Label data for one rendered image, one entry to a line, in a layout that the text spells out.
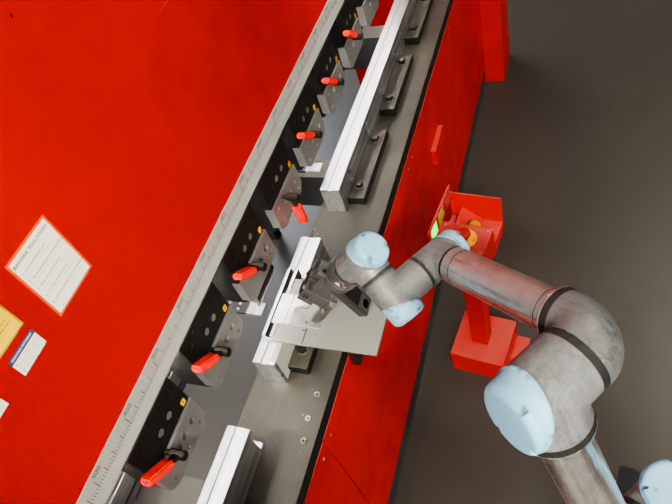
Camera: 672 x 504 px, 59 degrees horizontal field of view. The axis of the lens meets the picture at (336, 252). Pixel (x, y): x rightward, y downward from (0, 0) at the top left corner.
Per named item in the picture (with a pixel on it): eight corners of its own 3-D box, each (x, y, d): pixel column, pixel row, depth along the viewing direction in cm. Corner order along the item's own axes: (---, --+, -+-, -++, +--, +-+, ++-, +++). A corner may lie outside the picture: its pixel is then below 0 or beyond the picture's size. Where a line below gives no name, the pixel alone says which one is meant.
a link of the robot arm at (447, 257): (653, 296, 83) (437, 215, 124) (600, 347, 80) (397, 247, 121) (667, 352, 88) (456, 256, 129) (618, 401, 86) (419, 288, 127)
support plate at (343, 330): (377, 356, 134) (376, 354, 134) (273, 342, 144) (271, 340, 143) (394, 290, 144) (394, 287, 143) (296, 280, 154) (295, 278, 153)
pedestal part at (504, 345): (517, 384, 225) (516, 370, 215) (453, 367, 236) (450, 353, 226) (530, 339, 234) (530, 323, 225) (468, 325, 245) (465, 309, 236)
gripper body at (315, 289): (305, 272, 139) (325, 251, 129) (337, 288, 140) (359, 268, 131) (294, 300, 134) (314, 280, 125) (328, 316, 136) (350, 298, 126)
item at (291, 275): (276, 342, 146) (272, 336, 144) (265, 340, 147) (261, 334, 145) (301, 275, 157) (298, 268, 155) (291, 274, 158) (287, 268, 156)
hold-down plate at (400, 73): (395, 116, 202) (394, 109, 199) (380, 116, 204) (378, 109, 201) (413, 61, 218) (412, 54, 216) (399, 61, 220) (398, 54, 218)
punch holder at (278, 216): (284, 233, 140) (259, 184, 127) (252, 231, 143) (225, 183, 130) (303, 186, 148) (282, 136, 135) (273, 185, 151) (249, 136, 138)
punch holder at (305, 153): (309, 171, 150) (289, 121, 138) (279, 171, 154) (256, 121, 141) (326, 130, 159) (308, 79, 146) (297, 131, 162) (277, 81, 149)
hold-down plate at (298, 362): (310, 375, 149) (306, 369, 147) (290, 372, 151) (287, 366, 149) (342, 277, 166) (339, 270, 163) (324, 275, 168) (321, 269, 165)
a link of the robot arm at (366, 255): (376, 274, 113) (347, 239, 113) (351, 295, 122) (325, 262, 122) (401, 254, 117) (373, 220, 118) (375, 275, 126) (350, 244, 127)
